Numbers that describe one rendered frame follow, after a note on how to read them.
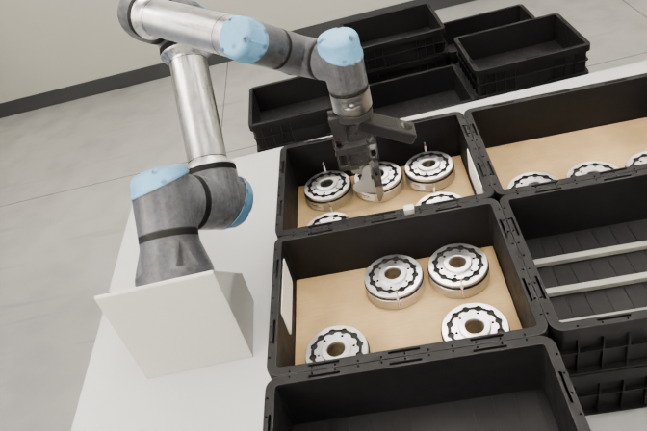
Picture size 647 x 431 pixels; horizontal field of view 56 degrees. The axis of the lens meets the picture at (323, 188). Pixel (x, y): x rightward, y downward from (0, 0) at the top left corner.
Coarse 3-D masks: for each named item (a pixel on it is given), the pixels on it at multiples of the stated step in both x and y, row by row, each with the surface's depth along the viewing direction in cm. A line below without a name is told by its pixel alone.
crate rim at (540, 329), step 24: (408, 216) 107; (504, 216) 102; (288, 240) 109; (504, 240) 98; (528, 288) 89; (480, 336) 84; (504, 336) 84; (528, 336) 83; (336, 360) 87; (360, 360) 86
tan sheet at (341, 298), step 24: (312, 288) 113; (336, 288) 111; (360, 288) 110; (432, 288) 106; (504, 288) 103; (312, 312) 108; (336, 312) 107; (360, 312) 106; (384, 312) 104; (408, 312) 103; (432, 312) 102; (504, 312) 99; (312, 336) 104; (384, 336) 100; (408, 336) 99; (432, 336) 98
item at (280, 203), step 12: (408, 120) 131; (420, 120) 131; (432, 120) 130; (468, 132) 123; (300, 144) 133; (312, 144) 133; (468, 144) 120; (480, 168) 114; (480, 180) 111; (492, 192) 107; (276, 204) 118; (432, 204) 108; (444, 204) 108; (276, 216) 115; (360, 216) 110; (372, 216) 109; (384, 216) 109; (276, 228) 113; (300, 228) 111; (312, 228) 110
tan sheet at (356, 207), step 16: (352, 176) 137; (464, 176) 128; (400, 192) 129; (416, 192) 128; (432, 192) 126; (464, 192) 124; (304, 208) 132; (352, 208) 128; (368, 208) 127; (384, 208) 126; (400, 208) 125; (304, 224) 128
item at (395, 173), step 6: (378, 162) 134; (384, 162) 133; (390, 168) 131; (396, 168) 131; (360, 174) 132; (390, 174) 129; (396, 174) 129; (354, 180) 130; (384, 180) 128; (390, 180) 128; (396, 180) 127; (384, 186) 127; (390, 186) 126
